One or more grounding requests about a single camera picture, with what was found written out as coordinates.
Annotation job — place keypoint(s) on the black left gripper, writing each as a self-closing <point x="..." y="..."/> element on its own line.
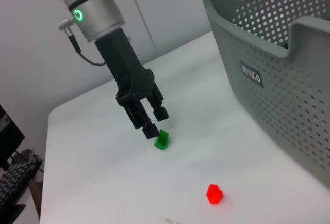
<point x="123" y="66"/>

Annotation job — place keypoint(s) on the grey perforated storage bin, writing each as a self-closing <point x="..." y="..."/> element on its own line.
<point x="283" y="105"/>

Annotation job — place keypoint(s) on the green building block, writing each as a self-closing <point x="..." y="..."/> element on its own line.
<point x="162" y="143"/>

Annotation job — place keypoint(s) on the small red cube block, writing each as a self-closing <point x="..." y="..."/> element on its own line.
<point x="214" y="195"/>

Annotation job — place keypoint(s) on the black monitor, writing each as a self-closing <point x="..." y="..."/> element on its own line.
<point x="9" y="136"/>

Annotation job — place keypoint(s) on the black keyboard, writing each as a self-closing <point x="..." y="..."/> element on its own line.
<point x="13" y="182"/>

